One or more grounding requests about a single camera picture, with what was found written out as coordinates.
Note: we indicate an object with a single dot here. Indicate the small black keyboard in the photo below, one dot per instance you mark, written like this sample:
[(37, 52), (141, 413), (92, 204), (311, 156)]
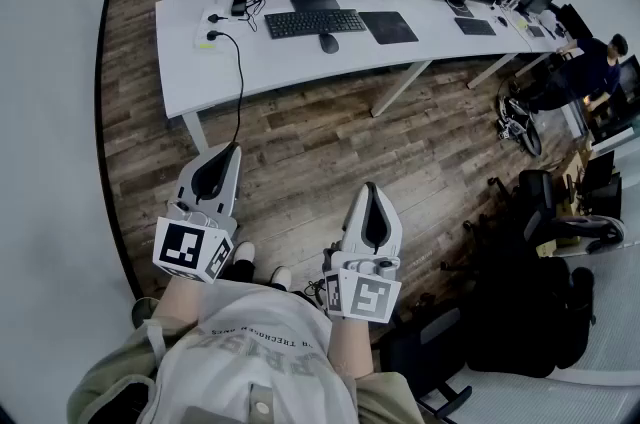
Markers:
[(475, 26)]

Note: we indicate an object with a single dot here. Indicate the person's white shoe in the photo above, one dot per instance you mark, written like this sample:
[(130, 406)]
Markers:
[(244, 254), (281, 277)]

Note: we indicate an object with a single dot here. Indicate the person's white t-shirt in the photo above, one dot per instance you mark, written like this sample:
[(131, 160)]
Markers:
[(250, 377)]

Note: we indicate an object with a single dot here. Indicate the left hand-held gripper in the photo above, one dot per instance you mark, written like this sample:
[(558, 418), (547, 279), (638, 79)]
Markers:
[(180, 247)]

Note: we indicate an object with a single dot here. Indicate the black bicycle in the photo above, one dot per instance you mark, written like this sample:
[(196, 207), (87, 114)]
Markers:
[(525, 127)]

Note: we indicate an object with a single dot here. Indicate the black office chair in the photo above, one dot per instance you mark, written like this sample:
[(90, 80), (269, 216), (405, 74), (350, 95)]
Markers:
[(537, 197), (515, 312)]

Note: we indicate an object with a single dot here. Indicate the person's right white shoe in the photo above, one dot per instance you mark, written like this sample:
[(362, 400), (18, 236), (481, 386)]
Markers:
[(281, 277)]

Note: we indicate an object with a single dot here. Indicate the small black pad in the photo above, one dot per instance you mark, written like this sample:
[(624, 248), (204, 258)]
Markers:
[(464, 9)]

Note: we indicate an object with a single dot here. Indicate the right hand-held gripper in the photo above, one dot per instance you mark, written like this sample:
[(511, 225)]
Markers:
[(370, 297)]

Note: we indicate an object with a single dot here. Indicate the black computer keyboard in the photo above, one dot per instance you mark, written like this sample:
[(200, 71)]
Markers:
[(315, 24)]

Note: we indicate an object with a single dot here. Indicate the person's left white shoe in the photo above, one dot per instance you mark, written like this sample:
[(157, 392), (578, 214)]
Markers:
[(244, 254)]

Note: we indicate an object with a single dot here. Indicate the white power strip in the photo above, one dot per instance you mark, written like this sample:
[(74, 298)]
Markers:
[(203, 26)]

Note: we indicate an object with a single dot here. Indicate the black power adapter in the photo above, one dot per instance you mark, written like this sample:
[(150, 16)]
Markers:
[(239, 4)]

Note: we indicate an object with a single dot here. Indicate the black mouse pad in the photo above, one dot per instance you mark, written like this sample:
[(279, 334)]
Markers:
[(387, 28)]

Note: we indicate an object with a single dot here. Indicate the brown cardboard boxes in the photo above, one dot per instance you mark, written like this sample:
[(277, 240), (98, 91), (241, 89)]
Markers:
[(572, 172)]

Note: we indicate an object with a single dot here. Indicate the black power plug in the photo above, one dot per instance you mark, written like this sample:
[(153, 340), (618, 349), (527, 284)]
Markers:
[(215, 18), (212, 35)]

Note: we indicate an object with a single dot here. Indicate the person's right forearm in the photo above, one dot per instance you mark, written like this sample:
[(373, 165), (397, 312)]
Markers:
[(350, 347)]

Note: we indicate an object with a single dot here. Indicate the black computer mouse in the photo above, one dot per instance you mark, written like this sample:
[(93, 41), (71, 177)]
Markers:
[(329, 44)]

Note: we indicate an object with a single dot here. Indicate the person's left forearm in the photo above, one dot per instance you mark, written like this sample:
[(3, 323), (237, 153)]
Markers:
[(180, 307)]

